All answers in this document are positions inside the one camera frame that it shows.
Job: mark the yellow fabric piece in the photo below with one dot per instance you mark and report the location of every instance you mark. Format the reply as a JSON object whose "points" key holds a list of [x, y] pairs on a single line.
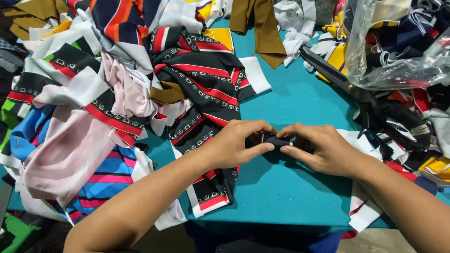
{"points": [[221, 37]]}

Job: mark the white fabric scraps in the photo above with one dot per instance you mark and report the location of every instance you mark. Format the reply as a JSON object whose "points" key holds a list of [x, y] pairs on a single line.
{"points": [[295, 21]]}

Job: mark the person's left hand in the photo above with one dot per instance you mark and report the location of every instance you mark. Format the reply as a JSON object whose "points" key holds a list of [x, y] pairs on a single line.
{"points": [[230, 144]]}

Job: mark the blue pink striped fabric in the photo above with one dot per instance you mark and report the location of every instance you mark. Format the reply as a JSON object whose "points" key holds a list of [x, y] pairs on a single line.
{"points": [[109, 175]]}

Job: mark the light pink crumpled fabric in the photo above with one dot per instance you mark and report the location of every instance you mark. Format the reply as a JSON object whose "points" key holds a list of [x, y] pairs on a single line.
{"points": [[126, 91]]}

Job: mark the person's right hand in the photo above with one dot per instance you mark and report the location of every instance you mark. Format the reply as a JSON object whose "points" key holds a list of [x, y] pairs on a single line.
{"points": [[327, 151]]}

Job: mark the black white red green fabric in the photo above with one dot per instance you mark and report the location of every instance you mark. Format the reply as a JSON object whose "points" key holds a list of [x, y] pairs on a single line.
{"points": [[66, 63]]}

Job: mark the plain blue fabric piece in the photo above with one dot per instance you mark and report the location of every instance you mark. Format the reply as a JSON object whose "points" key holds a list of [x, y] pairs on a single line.
{"points": [[28, 133]]}

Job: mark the large black scissors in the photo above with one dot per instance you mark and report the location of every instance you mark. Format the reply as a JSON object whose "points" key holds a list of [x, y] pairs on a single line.
{"points": [[334, 75]]}

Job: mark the small black fabric roll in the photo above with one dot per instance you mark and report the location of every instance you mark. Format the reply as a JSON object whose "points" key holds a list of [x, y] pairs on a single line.
{"points": [[277, 141]]}

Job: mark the green fabric piece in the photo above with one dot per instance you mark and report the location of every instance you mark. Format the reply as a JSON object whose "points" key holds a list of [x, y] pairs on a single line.
{"points": [[17, 235]]}

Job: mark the olive brown fabric pile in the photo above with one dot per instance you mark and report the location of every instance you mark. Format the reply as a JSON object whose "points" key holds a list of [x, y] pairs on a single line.
{"points": [[35, 14]]}

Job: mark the black red patterned striped fabric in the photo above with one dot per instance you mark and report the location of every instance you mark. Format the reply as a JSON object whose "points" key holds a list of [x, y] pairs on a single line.
{"points": [[204, 80]]}

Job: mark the navy orange striped fabric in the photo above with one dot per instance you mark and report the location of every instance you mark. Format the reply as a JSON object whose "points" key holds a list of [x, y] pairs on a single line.
{"points": [[119, 21]]}

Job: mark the teal table cloth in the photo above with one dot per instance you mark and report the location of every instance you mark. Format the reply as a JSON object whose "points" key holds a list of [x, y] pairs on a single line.
{"points": [[298, 105]]}

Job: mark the clear plastic bag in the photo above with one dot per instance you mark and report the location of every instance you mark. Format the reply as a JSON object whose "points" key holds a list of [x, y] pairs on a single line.
{"points": [[393, 70]]}

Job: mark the brown fabric strip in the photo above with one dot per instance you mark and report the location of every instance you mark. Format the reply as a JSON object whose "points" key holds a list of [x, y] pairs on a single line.
{"points": [[267, 38]]}

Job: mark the pink fabric piece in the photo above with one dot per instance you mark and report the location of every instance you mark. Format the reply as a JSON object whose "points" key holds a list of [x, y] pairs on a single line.
{"points": [[66, 151]]}

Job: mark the heap of mixed fabric scraps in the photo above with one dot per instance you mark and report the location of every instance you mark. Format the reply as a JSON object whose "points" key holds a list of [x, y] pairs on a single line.
{"points": [[422, 116]]}

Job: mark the person's dark clothing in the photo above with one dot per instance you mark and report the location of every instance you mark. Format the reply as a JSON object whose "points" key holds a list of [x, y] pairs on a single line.
{"points": [[263, 240]]}

